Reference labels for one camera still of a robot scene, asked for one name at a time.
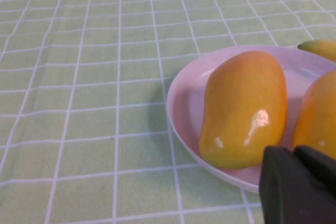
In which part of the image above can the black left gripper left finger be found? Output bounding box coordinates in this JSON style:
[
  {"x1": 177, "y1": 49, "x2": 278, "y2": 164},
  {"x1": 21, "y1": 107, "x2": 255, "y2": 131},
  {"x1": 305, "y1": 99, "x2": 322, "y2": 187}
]
[{"x1": 258, "y1": 145, "x2": 336, "y2": 224}]

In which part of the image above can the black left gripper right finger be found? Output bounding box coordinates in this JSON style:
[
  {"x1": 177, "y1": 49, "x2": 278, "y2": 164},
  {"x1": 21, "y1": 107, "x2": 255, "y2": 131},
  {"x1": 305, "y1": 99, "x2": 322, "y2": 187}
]
[{"x1": 293, "y1": 144, "x2": 336, "y2": 198}]

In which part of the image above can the yellow plastic banana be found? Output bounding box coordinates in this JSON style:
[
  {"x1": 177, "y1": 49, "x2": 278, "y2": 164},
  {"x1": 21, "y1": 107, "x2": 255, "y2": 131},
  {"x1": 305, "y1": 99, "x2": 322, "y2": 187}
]
[{"x1": 297, "y1": 39, "x2": 336, "y2": 63}]

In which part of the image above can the pink round plate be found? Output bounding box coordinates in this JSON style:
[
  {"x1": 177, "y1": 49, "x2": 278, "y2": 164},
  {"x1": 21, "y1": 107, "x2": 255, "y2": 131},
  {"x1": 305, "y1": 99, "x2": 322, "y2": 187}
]
[{"x1": 166, "y1": 45, "x2": 336, "y2": 195}]

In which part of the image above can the yellow orange mango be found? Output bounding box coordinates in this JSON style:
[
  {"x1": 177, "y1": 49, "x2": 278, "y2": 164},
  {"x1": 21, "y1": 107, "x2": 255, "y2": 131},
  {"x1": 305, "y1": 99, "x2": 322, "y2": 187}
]
[{"x1": 292, "y1": 69, "x2": 336, "y2": 161}]

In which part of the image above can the deep orange mango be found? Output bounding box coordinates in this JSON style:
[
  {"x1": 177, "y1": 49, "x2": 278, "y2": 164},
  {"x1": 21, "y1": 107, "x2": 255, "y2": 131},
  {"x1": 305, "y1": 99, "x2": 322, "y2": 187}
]
[{"x1": 198, "y1": 50, "x2": 288, "y2": 169}]

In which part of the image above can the green checked tablecloth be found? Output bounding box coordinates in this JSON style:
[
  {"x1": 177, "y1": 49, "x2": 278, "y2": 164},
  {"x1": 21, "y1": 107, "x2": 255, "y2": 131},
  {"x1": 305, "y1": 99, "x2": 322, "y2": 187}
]
[{"x1": 0, "y1": 0, "x2": 336, "y2": 224}]

